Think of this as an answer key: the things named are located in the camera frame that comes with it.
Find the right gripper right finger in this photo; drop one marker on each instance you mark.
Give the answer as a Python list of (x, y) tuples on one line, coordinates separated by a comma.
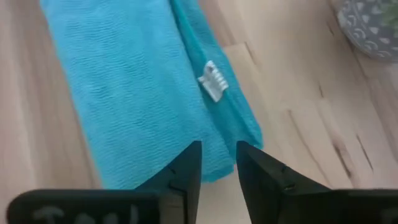
[(273, 193)]

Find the blue microfiber towel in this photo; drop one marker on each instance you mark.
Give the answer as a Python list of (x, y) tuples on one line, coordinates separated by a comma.
[(130, 93)]

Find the green potted plant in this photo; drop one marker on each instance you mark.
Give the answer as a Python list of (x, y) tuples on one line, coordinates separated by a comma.
[(370, 28)]

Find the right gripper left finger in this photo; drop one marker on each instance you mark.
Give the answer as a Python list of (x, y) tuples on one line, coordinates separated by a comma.
[(174, 186)]

